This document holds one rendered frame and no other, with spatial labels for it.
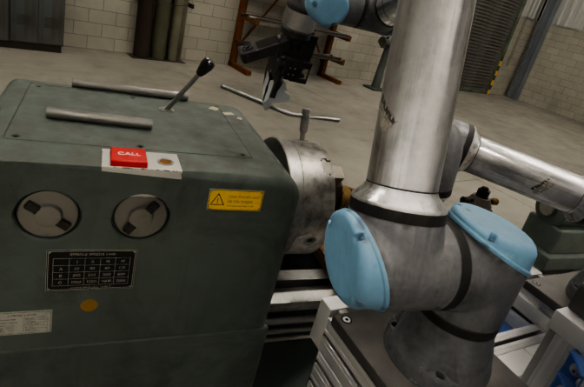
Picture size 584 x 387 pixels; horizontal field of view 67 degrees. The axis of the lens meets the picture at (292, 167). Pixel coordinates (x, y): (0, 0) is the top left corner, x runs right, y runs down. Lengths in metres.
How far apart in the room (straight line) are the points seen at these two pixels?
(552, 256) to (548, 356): 1.14
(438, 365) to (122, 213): 0.57
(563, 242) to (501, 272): 1.39
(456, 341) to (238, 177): 0.47
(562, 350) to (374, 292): 0.39
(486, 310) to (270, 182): 0.46
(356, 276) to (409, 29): 0.28
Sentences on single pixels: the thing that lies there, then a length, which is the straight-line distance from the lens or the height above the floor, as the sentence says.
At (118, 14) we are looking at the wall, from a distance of 7.77.
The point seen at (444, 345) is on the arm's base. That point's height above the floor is 1.23.
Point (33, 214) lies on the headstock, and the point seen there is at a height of 1.15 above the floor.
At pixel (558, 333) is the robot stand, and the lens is 0.82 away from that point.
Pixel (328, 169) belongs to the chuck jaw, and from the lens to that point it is 1.13.
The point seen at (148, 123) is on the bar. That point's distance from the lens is 0.98.
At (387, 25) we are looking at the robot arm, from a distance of 0.92.
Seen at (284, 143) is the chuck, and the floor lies 1.24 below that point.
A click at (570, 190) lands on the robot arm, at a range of 1.11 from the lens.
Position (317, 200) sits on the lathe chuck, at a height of 1.15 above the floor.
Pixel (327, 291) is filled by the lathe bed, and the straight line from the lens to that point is 1.28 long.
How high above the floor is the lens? 1.60
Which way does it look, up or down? 22 degrees down
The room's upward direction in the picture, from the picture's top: 15 degrees clockwise
